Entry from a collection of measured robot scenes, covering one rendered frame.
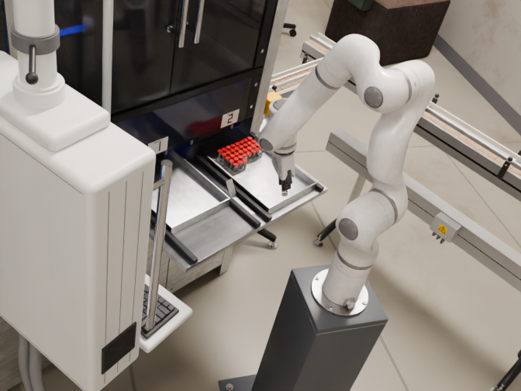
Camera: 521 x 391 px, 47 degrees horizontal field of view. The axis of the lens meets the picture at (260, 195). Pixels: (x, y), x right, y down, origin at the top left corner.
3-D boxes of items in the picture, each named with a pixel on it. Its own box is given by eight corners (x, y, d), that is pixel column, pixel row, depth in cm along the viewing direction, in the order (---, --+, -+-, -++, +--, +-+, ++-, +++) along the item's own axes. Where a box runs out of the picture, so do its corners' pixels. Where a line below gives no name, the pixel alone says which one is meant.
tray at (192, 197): (111, 177, 210) (111, 170, 208) (170, 153, 226) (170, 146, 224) (170, 235, 195) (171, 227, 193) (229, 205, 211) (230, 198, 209)
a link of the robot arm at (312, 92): (326, 107, 155) (270, 161, 179) (350, 76, 165) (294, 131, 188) (300, 84, 154) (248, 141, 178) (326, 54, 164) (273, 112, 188)
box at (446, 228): (428, 228, 288) (435, 215, 282) (434, 224, 291) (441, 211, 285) (449, 243, 283) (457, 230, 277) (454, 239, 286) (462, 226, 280)
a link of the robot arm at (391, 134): (343, 226, 173) (376, 205, 183) (377, 247, 166) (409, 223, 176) (372, 63, 144) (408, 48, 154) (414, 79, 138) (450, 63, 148)
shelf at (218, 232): (98, 186, 209) (98, 182, 207) (243, 127, 251) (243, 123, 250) (184, 273, 187) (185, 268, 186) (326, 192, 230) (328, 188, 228)
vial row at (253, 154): (225, 169, 225) (227, 160, 222) (259, 153, 236) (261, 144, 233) (229, 172, 224) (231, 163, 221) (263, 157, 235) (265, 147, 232)
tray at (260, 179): (205, 163, 226) (206, 155, 224) (254, 141, 242) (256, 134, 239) (267, 216, 211) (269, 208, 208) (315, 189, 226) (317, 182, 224)
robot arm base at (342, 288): (377, 313, 190) (396, 275, 177) (323, 320, 183) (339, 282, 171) (353, 268, 202) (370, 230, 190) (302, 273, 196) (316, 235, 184)
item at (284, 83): (243, 128, 254) (249, 97, 243) (219, 109, 261) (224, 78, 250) (342, 87, 295) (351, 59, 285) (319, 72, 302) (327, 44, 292)
